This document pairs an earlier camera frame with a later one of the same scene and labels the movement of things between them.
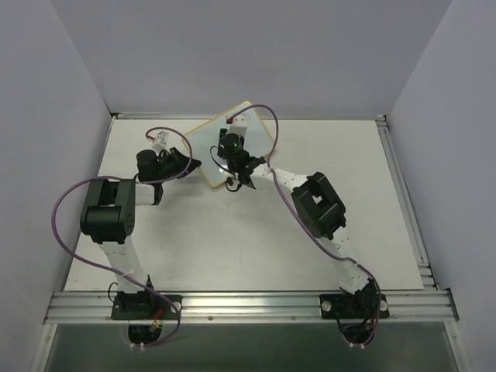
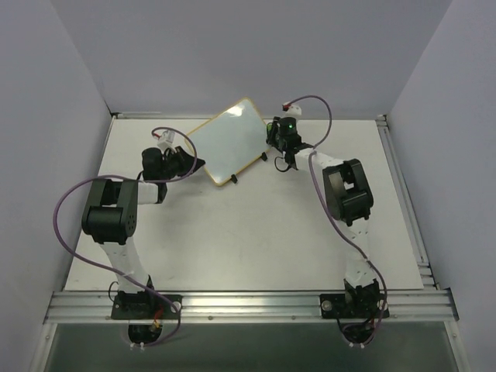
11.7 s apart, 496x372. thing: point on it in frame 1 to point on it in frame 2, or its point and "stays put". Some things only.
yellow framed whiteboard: [202, 143] stays put
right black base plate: [369, 304] stays put
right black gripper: [243, 167] to [275, 134]
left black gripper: [175, 162] stays put
